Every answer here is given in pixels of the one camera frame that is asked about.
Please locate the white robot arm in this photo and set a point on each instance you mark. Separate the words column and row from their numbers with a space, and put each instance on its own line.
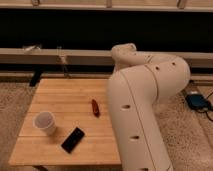
column 138, row 81

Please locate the wooden table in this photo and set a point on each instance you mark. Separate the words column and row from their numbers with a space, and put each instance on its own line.
column 70, row 102

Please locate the black smartphone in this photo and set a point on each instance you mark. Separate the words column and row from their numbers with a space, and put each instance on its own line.
column 72, row 140

